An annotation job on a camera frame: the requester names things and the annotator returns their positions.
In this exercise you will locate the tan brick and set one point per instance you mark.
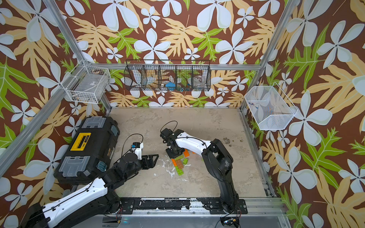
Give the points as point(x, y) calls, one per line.
point(179, 164)

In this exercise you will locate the black yellow toolbox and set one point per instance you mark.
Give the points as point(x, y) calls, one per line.
point(90, 151)

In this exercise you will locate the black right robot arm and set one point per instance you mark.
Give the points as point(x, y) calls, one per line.
point(217, 160)

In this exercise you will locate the orange brick front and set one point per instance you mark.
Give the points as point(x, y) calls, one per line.
point(174, 162)

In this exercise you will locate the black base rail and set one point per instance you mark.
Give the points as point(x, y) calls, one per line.
point(211, 205)

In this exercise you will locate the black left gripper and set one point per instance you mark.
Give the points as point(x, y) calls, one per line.
point(150, 158)

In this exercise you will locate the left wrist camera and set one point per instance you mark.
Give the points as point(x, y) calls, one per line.
point(137, 148)

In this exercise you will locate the lime brick front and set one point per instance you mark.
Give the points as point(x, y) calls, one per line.
point(179, 171)

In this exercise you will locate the white wire basket left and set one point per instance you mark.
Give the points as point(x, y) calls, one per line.
point(87, 83)

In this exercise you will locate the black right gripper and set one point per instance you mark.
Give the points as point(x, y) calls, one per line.
point(172, 156)

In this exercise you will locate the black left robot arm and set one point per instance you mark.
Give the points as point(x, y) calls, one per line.
point(97, 197)

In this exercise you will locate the blue object in basket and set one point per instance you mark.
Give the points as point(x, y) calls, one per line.
point(170, 86)

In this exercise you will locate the black wire basket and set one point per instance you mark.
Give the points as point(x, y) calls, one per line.
point(188, 75)

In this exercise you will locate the white mesh basket right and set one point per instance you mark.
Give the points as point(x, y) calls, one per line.
point(270, 107)

